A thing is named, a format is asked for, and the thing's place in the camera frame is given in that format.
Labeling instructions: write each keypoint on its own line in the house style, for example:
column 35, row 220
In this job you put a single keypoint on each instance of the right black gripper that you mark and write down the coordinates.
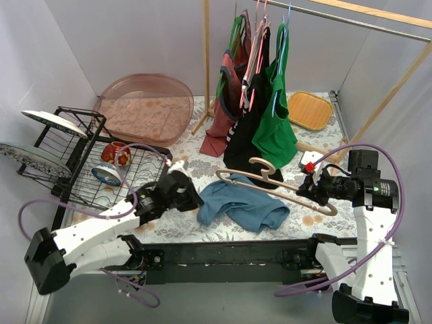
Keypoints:
column 314, row 186

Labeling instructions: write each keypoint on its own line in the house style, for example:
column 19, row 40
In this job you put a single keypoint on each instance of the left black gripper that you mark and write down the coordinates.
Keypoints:
column 182, row 188

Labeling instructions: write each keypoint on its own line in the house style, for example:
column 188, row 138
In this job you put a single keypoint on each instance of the wooden hanger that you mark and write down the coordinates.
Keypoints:
column 267, row 170

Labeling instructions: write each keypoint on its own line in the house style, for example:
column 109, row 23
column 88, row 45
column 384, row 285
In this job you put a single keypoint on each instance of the blue tank top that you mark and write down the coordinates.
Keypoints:
column 251, row 209

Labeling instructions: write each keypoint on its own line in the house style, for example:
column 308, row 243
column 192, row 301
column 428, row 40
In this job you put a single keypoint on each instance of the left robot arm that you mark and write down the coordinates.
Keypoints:
column 54, row 258

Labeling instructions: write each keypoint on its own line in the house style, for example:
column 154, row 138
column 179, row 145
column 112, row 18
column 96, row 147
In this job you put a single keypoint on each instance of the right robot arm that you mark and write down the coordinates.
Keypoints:
column 364, row 292

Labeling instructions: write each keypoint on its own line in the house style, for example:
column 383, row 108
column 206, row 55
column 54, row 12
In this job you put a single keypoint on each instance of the green tank top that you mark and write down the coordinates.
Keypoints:
column 275, row 137

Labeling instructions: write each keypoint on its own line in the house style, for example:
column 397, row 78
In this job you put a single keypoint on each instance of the black tank top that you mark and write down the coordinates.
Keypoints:
column 239, row 146

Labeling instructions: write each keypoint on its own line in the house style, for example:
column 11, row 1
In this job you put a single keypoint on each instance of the red tank top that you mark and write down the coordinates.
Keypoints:
column 227, row 108

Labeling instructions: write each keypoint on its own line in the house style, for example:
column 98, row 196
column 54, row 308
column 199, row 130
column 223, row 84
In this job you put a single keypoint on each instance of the pink hanger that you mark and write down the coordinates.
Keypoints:
column 255, row 60

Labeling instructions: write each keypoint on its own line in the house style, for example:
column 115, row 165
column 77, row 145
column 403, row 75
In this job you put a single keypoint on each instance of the blue hanger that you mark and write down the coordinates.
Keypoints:
column 284, row 42

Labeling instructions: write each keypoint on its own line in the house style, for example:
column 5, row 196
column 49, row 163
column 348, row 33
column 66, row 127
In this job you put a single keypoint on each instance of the green hanger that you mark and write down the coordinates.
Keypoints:
column 239, row 42

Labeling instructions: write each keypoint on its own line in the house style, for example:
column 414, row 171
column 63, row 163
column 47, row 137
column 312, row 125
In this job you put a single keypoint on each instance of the floral tablecloth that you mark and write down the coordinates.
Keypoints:
column 175, row 227

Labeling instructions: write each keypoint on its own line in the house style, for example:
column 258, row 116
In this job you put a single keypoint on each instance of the red floral bowl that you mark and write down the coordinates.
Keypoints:
column 116, row 151

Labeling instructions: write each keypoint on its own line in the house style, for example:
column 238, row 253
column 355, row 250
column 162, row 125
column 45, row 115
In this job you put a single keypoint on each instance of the blue white bowl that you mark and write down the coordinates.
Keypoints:
column 107, row 174

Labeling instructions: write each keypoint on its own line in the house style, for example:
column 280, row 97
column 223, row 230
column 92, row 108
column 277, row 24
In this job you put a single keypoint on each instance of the woven bamboo tray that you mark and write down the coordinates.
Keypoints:
column 309, row 111

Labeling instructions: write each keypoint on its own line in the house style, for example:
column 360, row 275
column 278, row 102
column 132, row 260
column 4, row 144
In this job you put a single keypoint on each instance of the pink plastic basin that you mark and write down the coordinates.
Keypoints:
column 152, row 109

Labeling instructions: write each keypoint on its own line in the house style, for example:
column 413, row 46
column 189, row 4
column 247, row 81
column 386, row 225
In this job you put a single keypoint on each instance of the blue patterned plate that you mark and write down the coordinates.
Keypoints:
column 36, row 158

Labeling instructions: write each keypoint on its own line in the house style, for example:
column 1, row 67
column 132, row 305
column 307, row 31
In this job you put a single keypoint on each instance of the white plate upper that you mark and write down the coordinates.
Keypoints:
column 54, row 121

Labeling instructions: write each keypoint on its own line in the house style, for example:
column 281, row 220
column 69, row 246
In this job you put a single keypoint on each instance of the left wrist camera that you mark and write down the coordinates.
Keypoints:
column 178, row 168

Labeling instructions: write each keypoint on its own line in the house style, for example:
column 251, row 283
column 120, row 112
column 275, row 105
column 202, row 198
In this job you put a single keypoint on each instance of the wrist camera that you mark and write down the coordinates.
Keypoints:
column 178, row 168
column 309, row 166

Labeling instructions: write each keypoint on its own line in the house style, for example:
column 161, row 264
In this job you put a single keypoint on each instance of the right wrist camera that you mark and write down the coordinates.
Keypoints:
column 309, row 166

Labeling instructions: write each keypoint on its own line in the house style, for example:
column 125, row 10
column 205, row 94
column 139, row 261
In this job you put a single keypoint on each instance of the black wire dish rack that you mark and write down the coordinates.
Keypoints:
column 80, row 155

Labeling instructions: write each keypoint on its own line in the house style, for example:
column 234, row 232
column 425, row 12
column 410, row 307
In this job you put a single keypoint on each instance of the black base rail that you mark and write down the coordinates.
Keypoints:
column 280, row 261

